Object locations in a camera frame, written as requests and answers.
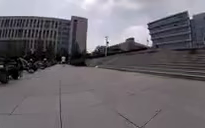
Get pole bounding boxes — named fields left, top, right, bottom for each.
left=104, top=35, right=110, bottom=57

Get low building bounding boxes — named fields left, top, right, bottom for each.
left=93, top=37, right=150, bottom=56

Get grey paved path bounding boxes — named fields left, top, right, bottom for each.
left=0, top=63, right=205, bottom=128

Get person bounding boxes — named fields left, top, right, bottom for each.
left=60, top=55, right=67, bottom=65

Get row of trees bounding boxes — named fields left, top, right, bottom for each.
left=0, top=31, right=88, bottom=66

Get wide grey stairs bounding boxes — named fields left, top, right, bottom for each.
left=85, top=48, right=205, bottom=83

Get grey banded building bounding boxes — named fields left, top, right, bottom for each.
left=147, top=10, right=193, bottom=50

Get large curved pale building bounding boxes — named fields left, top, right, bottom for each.
left=0, top=15, right=89, bottom=56

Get row of parked bicycles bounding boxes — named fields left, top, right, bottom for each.
left=0, top=56, right=58, bottom=85

